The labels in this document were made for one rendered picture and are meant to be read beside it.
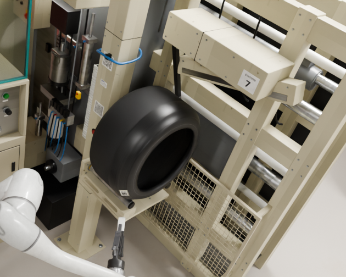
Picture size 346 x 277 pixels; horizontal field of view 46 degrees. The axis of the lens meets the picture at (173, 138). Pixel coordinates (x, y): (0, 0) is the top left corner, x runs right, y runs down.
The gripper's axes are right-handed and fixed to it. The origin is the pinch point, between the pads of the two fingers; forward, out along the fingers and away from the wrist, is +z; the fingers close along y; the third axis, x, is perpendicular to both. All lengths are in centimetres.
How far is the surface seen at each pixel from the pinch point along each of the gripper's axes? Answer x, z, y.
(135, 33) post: 7, 78, -44
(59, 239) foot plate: -68, 20, 94
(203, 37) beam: 39, 76, -42
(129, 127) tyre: 5.6, 35.9, -28.2
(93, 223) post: -40, 27, 79
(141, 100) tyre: 10, 50, -29
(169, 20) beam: 22, 90, -40
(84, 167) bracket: -28.3, 36.3, 13.2
